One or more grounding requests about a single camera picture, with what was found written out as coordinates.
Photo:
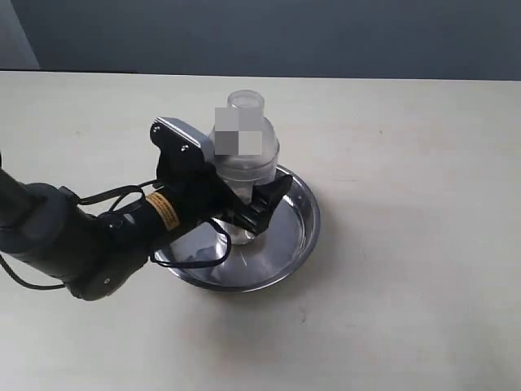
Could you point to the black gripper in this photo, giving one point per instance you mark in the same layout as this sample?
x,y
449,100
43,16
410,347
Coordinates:
x,y
186,199

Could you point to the clear plastic bottle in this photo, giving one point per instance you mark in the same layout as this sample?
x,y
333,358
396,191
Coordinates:
x,y
246,145

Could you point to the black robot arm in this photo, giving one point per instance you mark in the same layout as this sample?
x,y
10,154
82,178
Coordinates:
x,y
92,245

